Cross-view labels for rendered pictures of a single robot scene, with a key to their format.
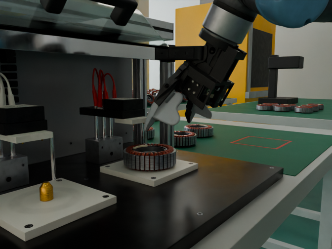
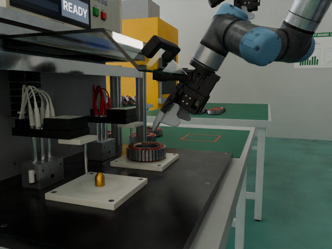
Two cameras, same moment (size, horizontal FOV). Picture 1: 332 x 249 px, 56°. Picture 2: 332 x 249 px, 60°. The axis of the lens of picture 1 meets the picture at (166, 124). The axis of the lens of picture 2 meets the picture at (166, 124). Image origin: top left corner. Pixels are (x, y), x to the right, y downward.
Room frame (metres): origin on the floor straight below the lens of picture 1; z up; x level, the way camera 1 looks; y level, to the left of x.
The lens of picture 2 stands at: (-0.13, 0.23, 0.99)
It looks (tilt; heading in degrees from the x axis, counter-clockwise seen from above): 8 degrees down; 342
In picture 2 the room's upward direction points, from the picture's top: straight up
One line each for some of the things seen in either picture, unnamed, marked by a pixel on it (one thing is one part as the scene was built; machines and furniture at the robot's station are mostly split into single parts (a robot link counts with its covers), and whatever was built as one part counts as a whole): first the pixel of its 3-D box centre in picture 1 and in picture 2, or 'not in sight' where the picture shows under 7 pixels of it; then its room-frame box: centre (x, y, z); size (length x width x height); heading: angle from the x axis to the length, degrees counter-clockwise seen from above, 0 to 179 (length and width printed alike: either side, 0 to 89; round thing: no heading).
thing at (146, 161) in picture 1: (149, 156); (146, 150); (0.65, 0.03, 0.80); 0.11 x 0.11 x 0.04
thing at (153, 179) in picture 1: (149, 167); (146, 159); (0.65, 0.03, 0.78); 0.15 x 0.15 x 0.01; 52
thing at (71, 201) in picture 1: (47, 202); (100, 187); (0.45, 0.18, 0.78); 0.15 x 0.15 x 0.01; 52
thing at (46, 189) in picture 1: (46, 190); (100, 179); (0.45, 0.18, 0.80); 0.02 x 0.02 x 0.03
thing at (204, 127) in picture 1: (198, 130); (150, 131); (1.17, -0.12, 0.77); 0.11 x 0.11 x 0.04
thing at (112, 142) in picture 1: (104, 148); (102, 148); (0.73, 0.15, 0.80); 0.07 x 0.05 x 0.06; 142
